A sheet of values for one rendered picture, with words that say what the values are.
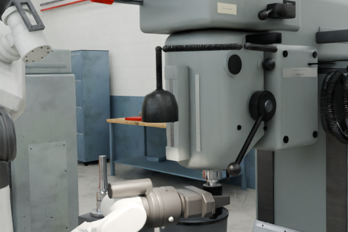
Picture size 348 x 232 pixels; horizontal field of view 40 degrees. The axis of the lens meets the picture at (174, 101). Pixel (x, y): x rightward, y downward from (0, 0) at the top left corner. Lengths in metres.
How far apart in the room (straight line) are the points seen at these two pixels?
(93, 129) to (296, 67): 7.39
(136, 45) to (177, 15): 7.14
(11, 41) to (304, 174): 0.89
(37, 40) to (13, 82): 0.11
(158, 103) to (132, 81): 7.38
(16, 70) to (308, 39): 0.72
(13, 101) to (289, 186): 0.85
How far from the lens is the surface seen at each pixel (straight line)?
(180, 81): 1.05
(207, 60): 1.04
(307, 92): 1.26
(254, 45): 0.92
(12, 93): 1.06
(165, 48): 0.92
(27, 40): 1.04
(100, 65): 8.53
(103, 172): 1.54
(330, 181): 1.42
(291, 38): 1.22
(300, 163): 1.46
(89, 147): 8.46
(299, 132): 1.23
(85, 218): 1.57
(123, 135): 8.57
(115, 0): 1.10
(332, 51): 1.39
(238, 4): 1.05
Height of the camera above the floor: 1.53
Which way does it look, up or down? 3 degrees down
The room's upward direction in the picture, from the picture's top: 1 degrees counter-clockwise
